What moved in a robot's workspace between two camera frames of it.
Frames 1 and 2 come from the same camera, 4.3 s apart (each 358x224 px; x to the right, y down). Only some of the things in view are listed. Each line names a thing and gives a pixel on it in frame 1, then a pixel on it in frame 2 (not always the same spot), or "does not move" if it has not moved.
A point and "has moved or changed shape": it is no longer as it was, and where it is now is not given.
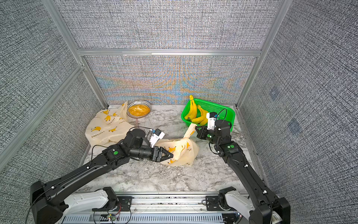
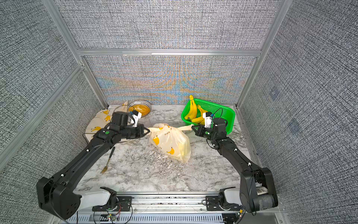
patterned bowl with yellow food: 138,109 does not move
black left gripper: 157,156 -> 140,127
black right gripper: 203,133 does not move
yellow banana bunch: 203,119 does not move
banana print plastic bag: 185,150 has moved or changed shape
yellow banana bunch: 191,113 does not move
